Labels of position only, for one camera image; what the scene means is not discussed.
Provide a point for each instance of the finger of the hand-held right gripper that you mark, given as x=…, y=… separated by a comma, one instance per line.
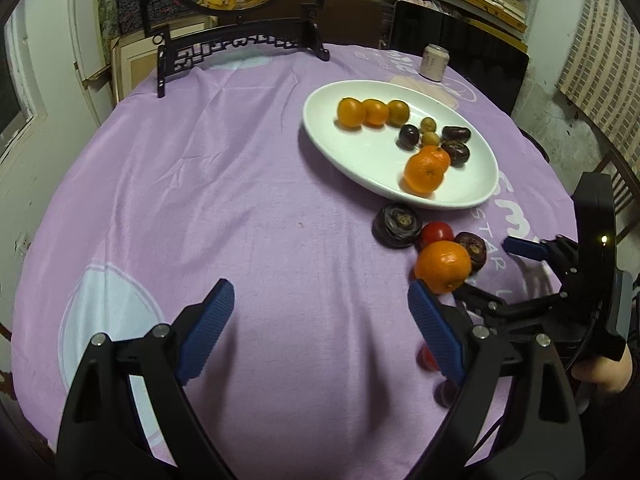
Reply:
x=492, y=307
x=522, y=247

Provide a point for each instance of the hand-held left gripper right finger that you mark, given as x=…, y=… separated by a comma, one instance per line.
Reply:
x=435, y=330

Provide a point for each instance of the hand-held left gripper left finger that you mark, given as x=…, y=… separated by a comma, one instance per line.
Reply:
x=207, y=330

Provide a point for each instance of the orange mandarin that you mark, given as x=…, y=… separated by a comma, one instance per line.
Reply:
x=443, y=266
x=439, y=155
x=425, y=174

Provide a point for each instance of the dark mangosteen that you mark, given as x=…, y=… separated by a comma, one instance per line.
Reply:
x=456, y=152
x=455, y=133

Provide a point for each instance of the yellow cherry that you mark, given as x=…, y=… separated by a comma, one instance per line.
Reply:
x=430, y=139
x=427, y=124

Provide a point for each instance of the dark plum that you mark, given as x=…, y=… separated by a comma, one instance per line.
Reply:
x=409, y=136

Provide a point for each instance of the yellow citrus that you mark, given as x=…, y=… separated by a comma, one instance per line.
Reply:
x=398, y=113
x=375, y=112
x=350, y=112

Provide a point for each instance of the white oval plate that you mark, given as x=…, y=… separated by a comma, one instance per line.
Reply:
x=350, y=155

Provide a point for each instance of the person's right hand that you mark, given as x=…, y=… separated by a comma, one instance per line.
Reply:
x=602, y=374

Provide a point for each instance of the red cherry tomato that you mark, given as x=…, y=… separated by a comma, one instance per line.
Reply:
x=426, y=357
x=436, y=234

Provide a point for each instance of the dark brown water chestnut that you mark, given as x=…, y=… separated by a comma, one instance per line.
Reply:
x=474, y=247
x=396, y=225

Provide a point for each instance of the wooden slatted chair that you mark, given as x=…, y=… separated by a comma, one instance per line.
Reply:
x=607, y=160

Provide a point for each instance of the dark purple cherry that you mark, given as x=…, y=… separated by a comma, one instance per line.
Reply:
x=445, y=392

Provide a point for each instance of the black round disc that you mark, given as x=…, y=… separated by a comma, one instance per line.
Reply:
x=537, y=147

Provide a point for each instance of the purple printed tablecloth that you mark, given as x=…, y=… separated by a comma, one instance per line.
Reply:
x=225, y=185

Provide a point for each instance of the tile patterned curtain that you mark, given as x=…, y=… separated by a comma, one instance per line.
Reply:
x=605, y=60

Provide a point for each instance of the black flat panel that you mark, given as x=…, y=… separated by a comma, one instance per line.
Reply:
x=480, y=45

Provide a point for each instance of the pale drink can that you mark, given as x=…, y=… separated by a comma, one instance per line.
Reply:
x=433, y=62

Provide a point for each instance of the window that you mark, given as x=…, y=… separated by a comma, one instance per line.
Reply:
x=10, y=90

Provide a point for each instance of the white door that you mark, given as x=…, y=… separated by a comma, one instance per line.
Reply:
x=92, y=35

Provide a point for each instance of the blue patterned box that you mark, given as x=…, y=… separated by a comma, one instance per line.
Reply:
x=135, y=10

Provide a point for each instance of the cream picture frame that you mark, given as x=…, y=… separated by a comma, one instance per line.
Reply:
x=140, y=65

